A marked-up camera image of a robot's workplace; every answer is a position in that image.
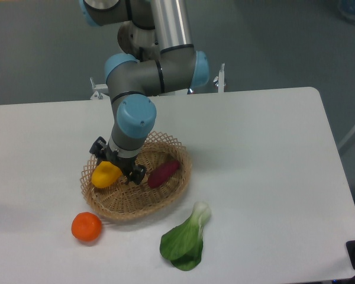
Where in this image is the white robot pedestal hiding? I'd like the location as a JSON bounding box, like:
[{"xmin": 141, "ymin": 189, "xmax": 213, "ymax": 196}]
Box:
[{"xmin": 89, "ymin": 22, "xmax": 196, "ymax": 100}]

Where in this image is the woven wicker basket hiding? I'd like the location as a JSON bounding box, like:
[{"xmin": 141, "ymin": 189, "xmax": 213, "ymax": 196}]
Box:
[{"xmin": 80, "ymin": 131, "xmax": 192, "ymax": 221}]

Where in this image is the blue object in corner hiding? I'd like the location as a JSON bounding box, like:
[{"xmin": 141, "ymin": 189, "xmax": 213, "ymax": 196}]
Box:
[{"xmin": 338, "ymin": 0, "xmax": 355, "ymax": 24}]

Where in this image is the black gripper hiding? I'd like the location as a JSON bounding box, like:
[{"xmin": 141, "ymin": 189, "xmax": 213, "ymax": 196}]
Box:
[{"xmin": 89, "ymin": 136, "xmax": 146, "ymax": 185}]

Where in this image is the orange tangerine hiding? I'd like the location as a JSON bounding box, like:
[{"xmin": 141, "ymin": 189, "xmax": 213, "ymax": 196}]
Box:
[{"xmin": 71, "ymin": 212, "xmax": 102, "ymax": 242}]

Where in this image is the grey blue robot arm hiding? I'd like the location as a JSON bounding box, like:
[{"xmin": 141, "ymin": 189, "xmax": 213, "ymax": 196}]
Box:
[{"xmin": 80, "ymin": 1, "xmax": 209, "ymax": 184}]

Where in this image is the yellow mango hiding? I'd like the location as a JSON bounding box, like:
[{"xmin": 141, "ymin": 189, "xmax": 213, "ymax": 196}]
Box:
[{"xmin": 91, "ymin": 161, "xmax": 122, "ymax": 189}]

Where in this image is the purple sweet potato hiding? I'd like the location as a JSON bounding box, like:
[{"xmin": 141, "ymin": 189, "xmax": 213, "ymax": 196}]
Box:
[{"xmin": 147, "ymin": 160, "xmax": 180, "ymax": 189}]

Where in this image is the white bracket with bolt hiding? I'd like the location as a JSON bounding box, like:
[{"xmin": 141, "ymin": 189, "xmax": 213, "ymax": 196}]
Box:
[{"xmin": 213, "ymin": 63, "xmax": 226, "ymax": 93}]

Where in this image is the green bok choy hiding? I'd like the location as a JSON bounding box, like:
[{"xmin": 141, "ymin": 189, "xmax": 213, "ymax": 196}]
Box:
[{"xmin": 159, "ymin": 202, "xmax": 211, "ymax": 271}]

